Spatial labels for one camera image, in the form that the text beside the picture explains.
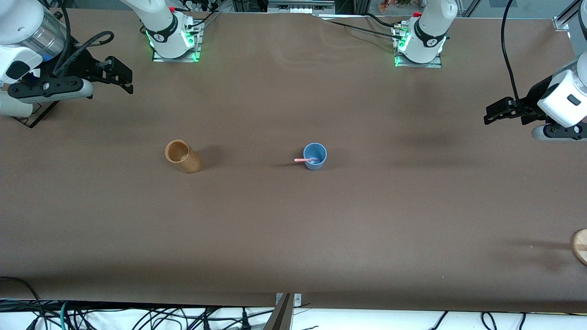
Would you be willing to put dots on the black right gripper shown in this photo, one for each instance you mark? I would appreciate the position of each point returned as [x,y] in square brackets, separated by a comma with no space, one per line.
[81,61]

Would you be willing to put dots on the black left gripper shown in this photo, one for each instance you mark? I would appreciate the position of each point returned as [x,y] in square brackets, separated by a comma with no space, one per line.
[532,98]

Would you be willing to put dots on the blue cup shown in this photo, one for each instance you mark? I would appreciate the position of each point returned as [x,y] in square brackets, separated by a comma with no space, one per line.
[316,166]

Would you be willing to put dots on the pink chopstick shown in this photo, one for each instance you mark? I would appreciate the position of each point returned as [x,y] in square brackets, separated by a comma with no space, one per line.
[300,160]

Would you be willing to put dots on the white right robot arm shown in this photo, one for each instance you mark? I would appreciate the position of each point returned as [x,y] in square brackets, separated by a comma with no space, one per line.
[18,27]

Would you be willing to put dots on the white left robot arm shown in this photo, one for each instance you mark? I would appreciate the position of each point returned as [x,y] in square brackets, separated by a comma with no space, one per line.
[564,96]

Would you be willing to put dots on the black cup rack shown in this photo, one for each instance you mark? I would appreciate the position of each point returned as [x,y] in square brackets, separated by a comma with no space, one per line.
[32,120]

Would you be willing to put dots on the brown wooden cup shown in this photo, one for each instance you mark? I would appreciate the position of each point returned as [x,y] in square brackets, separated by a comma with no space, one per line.
[185,160]

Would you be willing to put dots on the white paper cup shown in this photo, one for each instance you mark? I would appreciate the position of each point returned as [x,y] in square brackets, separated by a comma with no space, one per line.
[13,109]

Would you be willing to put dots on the white power strip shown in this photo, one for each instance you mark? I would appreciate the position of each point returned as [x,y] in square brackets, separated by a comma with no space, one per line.
[202,5]

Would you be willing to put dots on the round wooden disc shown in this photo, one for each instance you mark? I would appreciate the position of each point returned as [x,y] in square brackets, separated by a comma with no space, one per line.
[580,247]

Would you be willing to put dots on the grey metal device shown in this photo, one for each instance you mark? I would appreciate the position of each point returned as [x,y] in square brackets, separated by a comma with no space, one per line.
[300,7]

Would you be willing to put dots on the brown table cover sheet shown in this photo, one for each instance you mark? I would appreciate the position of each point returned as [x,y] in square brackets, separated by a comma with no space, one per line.
[293,220]

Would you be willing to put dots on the dark angled metal bar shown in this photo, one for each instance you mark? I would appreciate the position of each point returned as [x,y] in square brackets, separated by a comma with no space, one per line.
[280,318]

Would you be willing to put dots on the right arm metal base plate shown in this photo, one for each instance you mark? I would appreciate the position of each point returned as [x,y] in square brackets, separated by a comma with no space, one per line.
[183,59]

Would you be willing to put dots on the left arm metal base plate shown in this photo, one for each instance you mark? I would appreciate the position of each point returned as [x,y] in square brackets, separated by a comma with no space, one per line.
[422,65]

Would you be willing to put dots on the aluminium frame profile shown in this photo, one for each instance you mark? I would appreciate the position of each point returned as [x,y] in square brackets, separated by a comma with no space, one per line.
[562,23]

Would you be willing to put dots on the metal table edge bracket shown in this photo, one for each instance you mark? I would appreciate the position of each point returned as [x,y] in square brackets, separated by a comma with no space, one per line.
[297,300]

